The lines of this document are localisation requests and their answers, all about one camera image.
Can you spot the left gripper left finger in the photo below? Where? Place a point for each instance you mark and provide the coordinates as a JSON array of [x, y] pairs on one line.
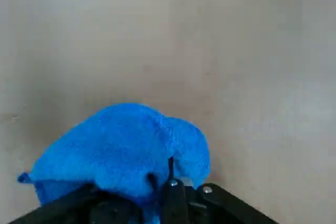
[[78, 205]]

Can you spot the blue rag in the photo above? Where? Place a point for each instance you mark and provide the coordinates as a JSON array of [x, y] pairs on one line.
[[118, 142]]

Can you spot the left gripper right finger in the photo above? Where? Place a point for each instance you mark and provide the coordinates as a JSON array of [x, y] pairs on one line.
[[210, 205]]

